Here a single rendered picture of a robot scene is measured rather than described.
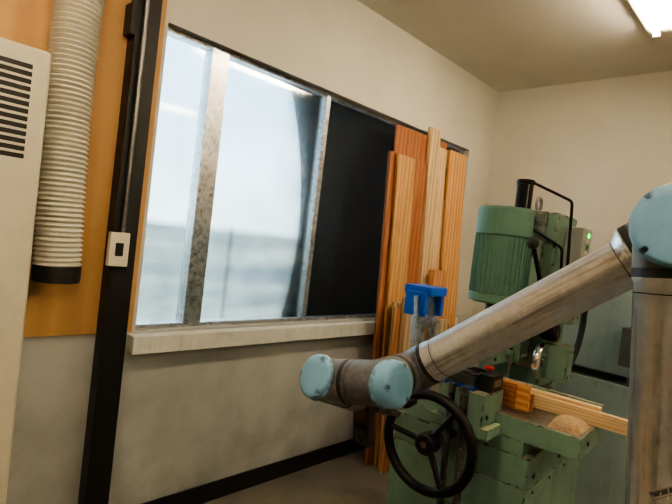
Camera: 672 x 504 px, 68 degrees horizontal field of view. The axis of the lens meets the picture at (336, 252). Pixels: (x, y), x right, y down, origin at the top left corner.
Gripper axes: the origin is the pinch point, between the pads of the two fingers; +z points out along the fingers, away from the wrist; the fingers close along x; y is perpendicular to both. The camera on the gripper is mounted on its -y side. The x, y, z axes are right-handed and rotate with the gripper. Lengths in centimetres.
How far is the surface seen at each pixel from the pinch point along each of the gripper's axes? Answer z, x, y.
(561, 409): 46, -25, 17
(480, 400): 21.6, -11.0, 10.8
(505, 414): 32.3, -14.6, 9.8
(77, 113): -64, 113, 58
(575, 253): 56, -17, 70
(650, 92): 204, 3, 250
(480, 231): 23, 3, 62
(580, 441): 32.5, -34.7, 8.9
